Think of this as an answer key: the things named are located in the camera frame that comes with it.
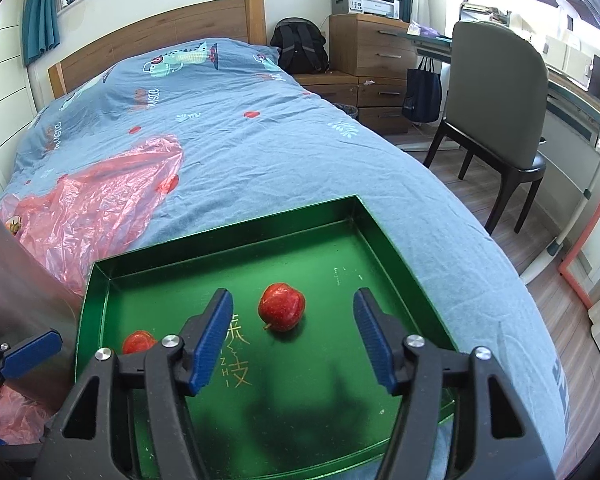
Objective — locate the wooden headboard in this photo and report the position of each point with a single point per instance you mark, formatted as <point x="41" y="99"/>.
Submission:
<point x="155" y="35"/>

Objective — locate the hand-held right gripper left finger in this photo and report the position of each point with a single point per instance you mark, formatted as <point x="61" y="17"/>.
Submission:
<point x="212" y="345"/>

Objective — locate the white wardrobe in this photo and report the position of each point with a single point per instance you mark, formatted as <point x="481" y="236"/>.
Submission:
<point x="0" y="110"/>

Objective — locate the grey chair with dark legs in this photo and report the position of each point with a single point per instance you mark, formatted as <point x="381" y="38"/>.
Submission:
<point x="495" y="90"/>

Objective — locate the pink frame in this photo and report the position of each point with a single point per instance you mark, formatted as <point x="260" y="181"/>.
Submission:
<point x="575" y="275"/>

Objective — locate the red apple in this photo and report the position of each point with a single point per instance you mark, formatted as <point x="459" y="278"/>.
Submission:
<point x="280" y="307"/>
<point x="137" y="342"/>

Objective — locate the pile of papers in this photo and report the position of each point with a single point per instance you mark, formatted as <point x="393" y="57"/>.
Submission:
<point x="482" y="12"/>

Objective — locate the silver and black electric kettle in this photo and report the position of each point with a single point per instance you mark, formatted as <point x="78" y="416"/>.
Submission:
<point x="25" y="285"/>

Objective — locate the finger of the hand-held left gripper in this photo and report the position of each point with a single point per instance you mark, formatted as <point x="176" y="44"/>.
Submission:
<point x="30" y="355"/>

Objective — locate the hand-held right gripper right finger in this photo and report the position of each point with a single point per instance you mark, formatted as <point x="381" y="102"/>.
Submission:
<point x="372" y="345"/>

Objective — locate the dark blue tote bag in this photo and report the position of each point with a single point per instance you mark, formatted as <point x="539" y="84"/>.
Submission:
<point x="422" y="95"/>

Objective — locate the green metal tray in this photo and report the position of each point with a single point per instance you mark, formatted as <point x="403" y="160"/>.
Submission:
<point x="305" y="385"/>

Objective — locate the pink plastic sheet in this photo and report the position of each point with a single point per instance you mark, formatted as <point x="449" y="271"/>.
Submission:
<point x="95" y="200"/>

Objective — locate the wooden dresser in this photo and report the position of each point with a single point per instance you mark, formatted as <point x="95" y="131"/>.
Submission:
<point x="370" y="45"/>

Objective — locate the black backpack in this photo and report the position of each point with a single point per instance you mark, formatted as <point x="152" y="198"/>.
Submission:
<point x="300" y="45"/>

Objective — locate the black trash bin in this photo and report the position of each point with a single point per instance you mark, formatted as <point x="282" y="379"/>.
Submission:
<point x="347" y="110"/>

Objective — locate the low wooden nightstand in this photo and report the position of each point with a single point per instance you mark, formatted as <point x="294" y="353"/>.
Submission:
<point x="330" y="85"/>

